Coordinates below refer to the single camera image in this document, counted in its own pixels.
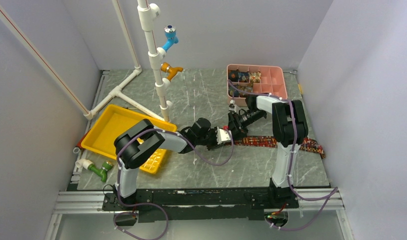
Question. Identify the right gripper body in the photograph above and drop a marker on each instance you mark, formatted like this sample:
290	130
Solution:
248	117

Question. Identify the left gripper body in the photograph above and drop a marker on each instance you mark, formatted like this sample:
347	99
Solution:
210	140

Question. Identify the multicolour patterned necktie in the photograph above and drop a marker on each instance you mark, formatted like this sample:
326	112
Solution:
308	145

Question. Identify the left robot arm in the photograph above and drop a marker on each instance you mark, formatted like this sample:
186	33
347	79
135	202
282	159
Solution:
136	145

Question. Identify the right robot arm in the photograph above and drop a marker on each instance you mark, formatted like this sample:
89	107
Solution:
289	128

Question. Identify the brown patterned rolled tie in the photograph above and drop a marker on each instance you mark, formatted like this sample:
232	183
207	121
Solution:
244	90

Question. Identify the blue dotted rolled tie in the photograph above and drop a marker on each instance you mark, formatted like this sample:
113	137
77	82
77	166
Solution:
232	92

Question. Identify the pink divided organizer box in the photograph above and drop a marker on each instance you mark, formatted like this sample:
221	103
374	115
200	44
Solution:
272	81

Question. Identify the gold floral rolled tie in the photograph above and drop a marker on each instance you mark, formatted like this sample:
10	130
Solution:
255	77

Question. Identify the dark rolled tie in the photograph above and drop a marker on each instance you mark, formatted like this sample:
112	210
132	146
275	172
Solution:
234	75

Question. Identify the orange plastic faucet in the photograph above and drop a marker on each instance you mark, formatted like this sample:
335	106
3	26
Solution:
170	70

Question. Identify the green plastic faucet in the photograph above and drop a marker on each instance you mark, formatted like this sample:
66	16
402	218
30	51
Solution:
101	172

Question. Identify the yellow plastic tray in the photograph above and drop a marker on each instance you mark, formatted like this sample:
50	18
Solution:
114	121

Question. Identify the blue plastic faucet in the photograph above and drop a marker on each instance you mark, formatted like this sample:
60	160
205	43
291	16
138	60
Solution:
171	37

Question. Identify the white pipe with red stripe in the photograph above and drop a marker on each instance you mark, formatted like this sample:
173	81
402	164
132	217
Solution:
16	31

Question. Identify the white PVC pipe stand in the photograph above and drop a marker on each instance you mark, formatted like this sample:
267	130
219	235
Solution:
147	13

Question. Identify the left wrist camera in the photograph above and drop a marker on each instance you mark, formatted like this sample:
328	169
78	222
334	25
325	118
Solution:
223	136

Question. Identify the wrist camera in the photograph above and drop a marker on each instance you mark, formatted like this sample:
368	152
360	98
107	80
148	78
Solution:
223	136
233	108

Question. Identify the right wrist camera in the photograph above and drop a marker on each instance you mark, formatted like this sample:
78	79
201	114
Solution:
233	108

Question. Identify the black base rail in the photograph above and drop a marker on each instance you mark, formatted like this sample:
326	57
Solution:
252	203

